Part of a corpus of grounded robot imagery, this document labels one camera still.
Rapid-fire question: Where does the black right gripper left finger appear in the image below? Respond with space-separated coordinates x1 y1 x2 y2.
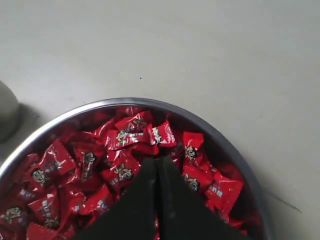
74 158 157 240

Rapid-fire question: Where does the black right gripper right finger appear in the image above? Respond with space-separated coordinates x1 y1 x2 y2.
156 156 248 240

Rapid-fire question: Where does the stainless steel bowl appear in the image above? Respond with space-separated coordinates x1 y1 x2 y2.
0 98 274 240

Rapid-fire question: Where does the stainless steel cup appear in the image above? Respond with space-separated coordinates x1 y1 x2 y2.
0 81 20 142

